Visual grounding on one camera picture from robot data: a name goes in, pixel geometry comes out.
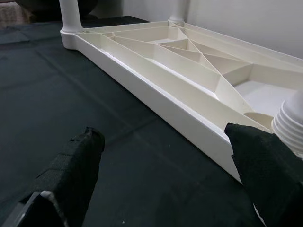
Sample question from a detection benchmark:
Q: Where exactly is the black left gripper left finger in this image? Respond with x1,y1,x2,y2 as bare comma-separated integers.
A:
0,126,106,227

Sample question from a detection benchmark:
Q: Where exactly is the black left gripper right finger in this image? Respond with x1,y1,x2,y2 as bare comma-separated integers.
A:
223,122,303,227

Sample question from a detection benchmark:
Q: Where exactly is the cream plastic children table top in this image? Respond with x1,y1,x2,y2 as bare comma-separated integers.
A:
59,20,303,184

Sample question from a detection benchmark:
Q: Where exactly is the black table cloth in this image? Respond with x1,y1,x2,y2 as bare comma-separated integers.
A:
0,15,268,227

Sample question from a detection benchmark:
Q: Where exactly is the white plastic table leg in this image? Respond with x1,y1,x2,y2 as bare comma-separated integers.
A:
58,0,84,33
168,0,191,26
271,89,303,161

